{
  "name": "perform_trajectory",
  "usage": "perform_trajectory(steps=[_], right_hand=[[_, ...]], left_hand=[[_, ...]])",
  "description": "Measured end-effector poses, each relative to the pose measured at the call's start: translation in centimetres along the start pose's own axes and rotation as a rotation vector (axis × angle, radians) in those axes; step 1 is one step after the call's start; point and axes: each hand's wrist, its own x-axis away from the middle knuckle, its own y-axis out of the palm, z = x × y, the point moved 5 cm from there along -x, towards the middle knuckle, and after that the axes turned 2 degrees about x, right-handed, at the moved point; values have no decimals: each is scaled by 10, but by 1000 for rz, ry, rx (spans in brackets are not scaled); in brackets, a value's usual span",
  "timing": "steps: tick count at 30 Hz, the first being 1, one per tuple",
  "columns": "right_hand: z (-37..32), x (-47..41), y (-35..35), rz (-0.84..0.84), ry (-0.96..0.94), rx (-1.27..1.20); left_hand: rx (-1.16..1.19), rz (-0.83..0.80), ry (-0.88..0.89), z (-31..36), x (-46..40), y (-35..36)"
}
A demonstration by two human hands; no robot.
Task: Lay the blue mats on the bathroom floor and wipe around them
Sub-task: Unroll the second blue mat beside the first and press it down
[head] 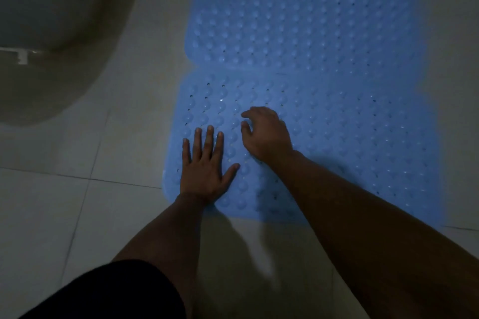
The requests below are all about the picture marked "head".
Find person's right hand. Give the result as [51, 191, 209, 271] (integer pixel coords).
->
[240, 106, 295, 166]

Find person's left hand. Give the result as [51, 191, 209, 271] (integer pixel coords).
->
[180, 125, 241, 204]

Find blue studded rubber bath mat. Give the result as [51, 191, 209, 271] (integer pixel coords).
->
[162, 0, 446, 228]

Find person's right forearm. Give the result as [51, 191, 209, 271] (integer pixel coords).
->
[266, 150, 479, 319]

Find person's left forearm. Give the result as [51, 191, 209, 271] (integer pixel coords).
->
[112, 194, 207, 319]

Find black shorts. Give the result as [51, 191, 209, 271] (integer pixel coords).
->
[19, 259, 187, 319]

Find white ceramic toilet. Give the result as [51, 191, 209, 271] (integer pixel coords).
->
[0, 0, 149, 127]

